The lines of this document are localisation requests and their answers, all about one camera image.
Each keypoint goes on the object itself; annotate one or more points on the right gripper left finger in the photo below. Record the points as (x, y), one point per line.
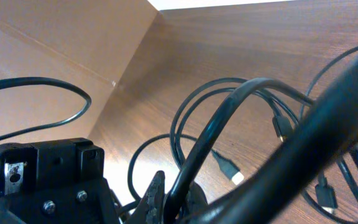
(150, 207)

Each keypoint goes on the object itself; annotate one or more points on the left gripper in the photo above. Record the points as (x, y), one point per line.
(54, 182)

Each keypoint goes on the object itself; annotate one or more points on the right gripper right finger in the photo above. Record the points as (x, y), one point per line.
(195, 204)

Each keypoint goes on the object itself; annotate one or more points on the black USB cable blue plug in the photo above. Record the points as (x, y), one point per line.
(211, 132)

